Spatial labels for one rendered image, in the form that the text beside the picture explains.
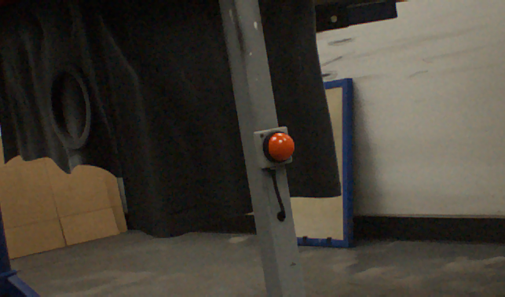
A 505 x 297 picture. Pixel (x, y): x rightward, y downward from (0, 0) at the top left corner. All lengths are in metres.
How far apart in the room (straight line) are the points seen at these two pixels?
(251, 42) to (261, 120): 0.11
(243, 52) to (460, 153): 2.82
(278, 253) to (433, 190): 2.92
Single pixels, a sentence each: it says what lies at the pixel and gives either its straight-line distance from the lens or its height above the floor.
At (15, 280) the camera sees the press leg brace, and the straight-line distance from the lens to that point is 2.88.
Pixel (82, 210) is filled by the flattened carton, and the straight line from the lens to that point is 6.47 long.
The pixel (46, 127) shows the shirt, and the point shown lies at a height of 0.73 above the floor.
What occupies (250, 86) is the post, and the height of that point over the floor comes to 0.74.
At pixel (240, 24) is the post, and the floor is 0.82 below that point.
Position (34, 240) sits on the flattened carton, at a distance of 6.32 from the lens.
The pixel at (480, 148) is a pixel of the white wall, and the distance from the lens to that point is 4.05.
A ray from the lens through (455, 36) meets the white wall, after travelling 4.07.
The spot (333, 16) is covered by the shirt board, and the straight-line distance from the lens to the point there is 2.87.
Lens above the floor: 0.72
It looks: 3 degrees down
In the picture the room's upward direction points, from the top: 9 degrees counter-clockwise
